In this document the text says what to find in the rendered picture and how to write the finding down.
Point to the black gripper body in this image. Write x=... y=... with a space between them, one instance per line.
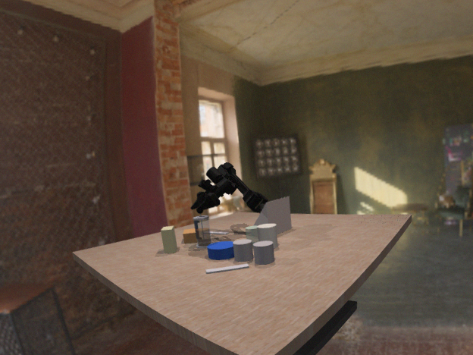
x=213 y=196

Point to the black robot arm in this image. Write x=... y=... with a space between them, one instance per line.
x=225 y=176

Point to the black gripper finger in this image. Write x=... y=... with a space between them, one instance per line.
x=207 y=204
x=197 y=203

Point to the blue cylinder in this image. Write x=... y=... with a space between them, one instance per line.
x=220 y=250

